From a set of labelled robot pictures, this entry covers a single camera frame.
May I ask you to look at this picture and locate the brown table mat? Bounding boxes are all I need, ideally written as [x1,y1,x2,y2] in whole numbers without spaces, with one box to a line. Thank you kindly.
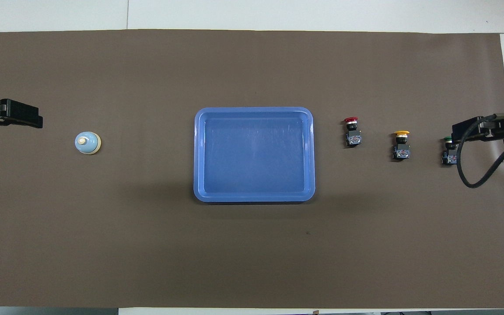
[0,29,504,309]

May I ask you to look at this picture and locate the green mushroom push button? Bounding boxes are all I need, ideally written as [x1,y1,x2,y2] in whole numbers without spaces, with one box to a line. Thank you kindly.
[441,136,459,166]

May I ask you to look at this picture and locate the red mushroom push button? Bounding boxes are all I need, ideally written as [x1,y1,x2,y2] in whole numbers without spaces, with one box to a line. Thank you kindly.
[343,116,363,148]

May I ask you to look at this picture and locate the yellow mushroom push button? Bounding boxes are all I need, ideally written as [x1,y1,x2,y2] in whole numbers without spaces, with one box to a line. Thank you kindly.
[392,130,412,161]

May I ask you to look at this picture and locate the blue plastic tray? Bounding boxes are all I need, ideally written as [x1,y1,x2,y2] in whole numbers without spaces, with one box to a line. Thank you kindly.
[193,107,316,203]

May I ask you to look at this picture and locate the light blue service bell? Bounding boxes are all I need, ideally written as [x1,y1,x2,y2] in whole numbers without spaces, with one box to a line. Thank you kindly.
[75,131,102,155]

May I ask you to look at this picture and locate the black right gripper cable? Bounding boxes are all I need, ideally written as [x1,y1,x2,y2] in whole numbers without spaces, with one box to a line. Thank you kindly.
[457,113,504,189]

